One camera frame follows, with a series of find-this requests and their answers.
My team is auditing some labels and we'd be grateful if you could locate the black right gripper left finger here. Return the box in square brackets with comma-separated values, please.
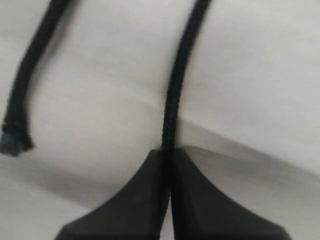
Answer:
[56, 149, 170, 240]

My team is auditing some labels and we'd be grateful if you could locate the black rope strand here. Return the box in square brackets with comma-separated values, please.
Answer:
[0, 0, 72, 157]
[161, 0, 216, 240]

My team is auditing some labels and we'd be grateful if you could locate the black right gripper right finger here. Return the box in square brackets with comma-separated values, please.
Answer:
[171, 148, 291, 240]

